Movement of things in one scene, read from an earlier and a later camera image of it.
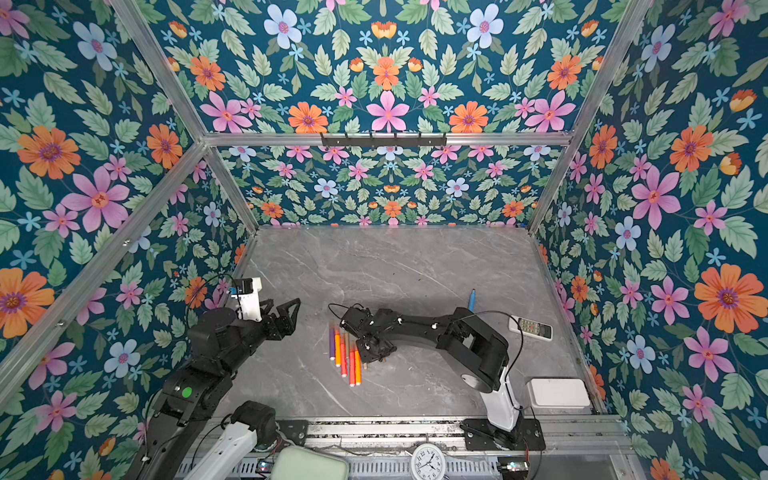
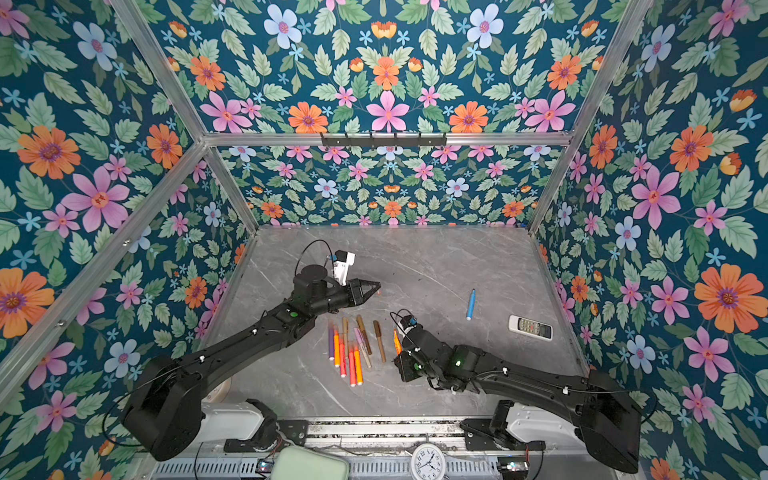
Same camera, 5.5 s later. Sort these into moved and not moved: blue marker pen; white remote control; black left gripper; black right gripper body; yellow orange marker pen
Moved: black right gripper body; black left gripper
Not moved: white remote control; yellow orange marker pen; blue marker pen
